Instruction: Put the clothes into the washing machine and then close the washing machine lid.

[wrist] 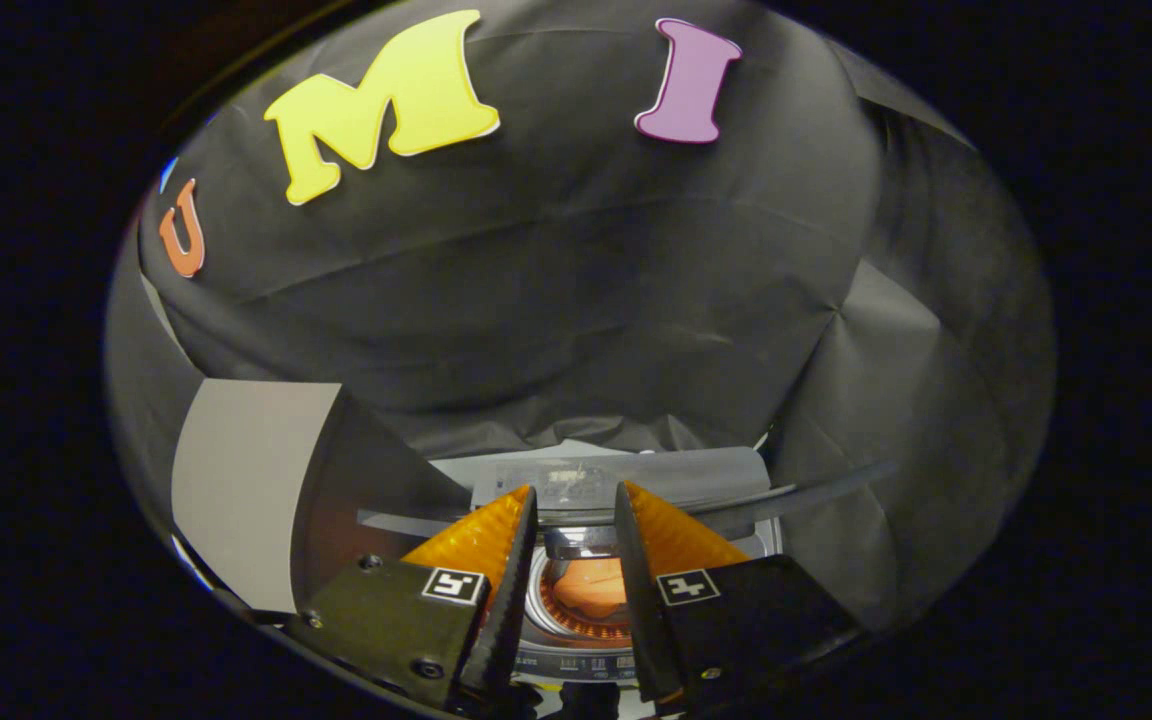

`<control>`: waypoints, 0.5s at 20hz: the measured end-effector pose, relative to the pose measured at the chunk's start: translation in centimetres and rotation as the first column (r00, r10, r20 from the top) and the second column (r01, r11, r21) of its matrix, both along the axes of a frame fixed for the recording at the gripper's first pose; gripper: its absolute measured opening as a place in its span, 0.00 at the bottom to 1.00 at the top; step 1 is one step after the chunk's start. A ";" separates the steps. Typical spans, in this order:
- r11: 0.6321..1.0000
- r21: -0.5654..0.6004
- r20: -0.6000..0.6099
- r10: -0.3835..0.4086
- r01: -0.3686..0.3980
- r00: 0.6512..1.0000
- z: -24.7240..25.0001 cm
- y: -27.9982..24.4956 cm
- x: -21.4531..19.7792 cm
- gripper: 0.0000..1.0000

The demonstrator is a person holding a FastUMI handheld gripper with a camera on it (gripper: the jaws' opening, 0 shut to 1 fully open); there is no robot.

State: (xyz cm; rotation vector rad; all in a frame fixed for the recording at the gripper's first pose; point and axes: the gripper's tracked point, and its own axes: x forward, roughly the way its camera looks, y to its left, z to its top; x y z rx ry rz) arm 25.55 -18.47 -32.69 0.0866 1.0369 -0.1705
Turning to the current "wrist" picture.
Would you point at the orange polo shirt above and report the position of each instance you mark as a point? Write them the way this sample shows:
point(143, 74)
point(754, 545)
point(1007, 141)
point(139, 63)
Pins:
point(591, 590)

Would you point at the black backdrop cloth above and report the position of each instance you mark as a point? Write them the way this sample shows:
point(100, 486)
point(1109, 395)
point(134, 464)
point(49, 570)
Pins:
point(586, 280)

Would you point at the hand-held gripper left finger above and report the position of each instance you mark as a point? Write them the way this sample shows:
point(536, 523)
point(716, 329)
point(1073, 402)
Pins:
point(386, 620)

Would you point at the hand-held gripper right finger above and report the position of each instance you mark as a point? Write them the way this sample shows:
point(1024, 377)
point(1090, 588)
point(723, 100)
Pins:
point(746, 620)

